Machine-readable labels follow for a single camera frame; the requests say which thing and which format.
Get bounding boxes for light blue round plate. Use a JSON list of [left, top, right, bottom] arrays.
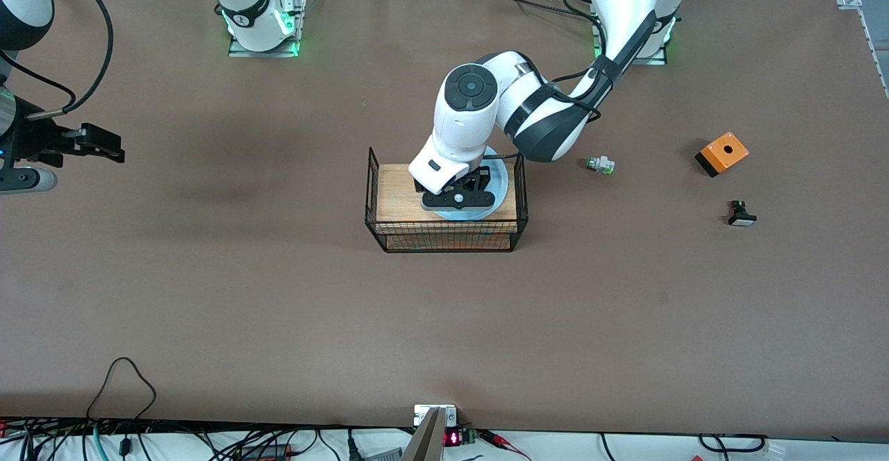
[[431, 145, 510, 222]]

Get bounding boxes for black white push button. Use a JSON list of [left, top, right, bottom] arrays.
[[726, 200, 757, 227]]

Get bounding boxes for grey metal bar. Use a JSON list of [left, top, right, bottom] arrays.
[[401, 407, 447, 461]]

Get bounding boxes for black power adapter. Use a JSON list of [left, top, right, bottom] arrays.
[[240, 444, 292, 460]]

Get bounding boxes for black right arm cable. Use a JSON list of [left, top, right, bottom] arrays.
[[24, 0, 114, 120]]

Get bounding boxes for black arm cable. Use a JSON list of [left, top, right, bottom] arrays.
[[24, 0, 114, 120], [493, 0, 619, 163]]

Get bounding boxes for black wire shelf rack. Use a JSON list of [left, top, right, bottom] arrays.
[[365, 145, 529, 253]]

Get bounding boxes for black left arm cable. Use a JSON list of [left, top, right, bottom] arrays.
[[493, 0, 619, 163]]

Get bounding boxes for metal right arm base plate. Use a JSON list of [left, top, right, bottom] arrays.
[[228, 0, 307, 58]]

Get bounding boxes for black cable on table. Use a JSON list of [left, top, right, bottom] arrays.
[[472, 0, 598, 24]]

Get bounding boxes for black looped cable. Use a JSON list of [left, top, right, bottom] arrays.
[[87, 357, 157, 421]]

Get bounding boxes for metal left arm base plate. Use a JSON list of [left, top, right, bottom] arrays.
[[592, 24, 667, 66]]

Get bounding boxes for silver metal bracket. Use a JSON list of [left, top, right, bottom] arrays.
[[414, 404, 458, 427]]

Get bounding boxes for orange button enclosure box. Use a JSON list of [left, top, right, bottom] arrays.
[[695, 131, 750, 178]]

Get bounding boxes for red clip wires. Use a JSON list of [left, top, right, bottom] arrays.
[[479, 430, 532, 461]]

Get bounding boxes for black coiled cable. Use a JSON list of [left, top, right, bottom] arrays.
[[698, 433, 768, 453]]

